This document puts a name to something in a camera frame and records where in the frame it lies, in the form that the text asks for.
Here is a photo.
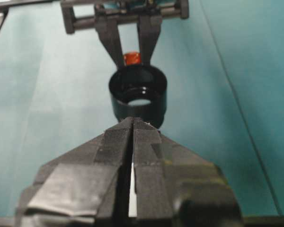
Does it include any white paper cup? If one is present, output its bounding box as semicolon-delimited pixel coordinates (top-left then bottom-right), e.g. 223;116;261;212
128;162;137;218

